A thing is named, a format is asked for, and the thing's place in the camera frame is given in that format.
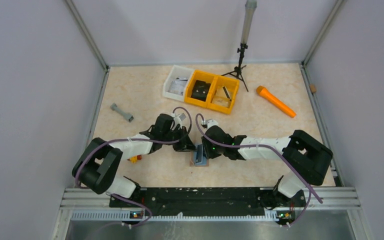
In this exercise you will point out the black tripod with grey pole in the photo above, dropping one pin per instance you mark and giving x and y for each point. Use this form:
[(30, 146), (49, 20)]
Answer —
[(250, 7)]

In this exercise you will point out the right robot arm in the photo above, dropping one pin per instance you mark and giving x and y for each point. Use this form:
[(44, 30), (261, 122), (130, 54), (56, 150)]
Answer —
[(307, 159)]

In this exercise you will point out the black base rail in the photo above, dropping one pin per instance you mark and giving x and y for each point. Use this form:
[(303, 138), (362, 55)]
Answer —
[(200, 202)]

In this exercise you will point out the small tan wall block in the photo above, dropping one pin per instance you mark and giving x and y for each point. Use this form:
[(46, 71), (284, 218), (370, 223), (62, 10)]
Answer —
[(312, 88)]

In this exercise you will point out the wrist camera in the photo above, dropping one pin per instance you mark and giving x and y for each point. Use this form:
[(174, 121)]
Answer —
[(208, 123), (178, 119)]

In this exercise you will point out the yellow double plastic bin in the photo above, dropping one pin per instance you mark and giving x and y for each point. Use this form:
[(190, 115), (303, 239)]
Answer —
[(216, 81)]

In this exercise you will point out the yellow toy car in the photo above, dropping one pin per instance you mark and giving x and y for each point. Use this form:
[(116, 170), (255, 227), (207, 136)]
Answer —
[(135, 159)]

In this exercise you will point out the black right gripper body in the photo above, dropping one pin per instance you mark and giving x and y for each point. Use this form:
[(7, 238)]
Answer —
[(207, 149)]

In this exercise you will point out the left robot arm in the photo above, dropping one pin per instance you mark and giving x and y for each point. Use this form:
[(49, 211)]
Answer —
[(98, 165)]

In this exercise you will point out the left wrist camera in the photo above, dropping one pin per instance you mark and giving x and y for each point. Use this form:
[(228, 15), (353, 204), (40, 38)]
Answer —
[(178, 119)]

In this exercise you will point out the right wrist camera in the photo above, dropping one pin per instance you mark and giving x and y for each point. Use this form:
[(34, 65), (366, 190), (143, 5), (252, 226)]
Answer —
[(208, 123)]

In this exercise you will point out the grey dumbbell-shaped part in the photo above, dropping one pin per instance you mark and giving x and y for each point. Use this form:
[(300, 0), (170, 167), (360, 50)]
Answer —
[(127, 116)]

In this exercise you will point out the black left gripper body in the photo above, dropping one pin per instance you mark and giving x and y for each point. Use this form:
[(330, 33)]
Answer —
[(184, 141)]

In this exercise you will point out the black card in bin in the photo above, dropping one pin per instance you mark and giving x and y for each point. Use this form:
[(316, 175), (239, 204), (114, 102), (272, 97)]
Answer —
[(200, 90)]

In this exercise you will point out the orange plastic cone handle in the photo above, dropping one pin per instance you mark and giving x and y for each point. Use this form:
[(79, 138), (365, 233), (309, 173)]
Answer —
[(265, 93)]

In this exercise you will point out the brown leather card holder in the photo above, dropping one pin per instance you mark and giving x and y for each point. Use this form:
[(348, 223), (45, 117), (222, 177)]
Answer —
[(198, 157)]

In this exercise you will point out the white plastic bin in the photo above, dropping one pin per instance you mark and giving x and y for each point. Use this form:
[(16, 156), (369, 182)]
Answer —
[(177, 71)]

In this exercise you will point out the papers in white bin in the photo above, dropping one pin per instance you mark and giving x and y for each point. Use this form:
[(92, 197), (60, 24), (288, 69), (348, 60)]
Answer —
[(177, 86)]

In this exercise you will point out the white cable duct strip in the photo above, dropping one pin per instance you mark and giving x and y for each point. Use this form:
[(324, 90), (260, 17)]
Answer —
[(127, 216)]

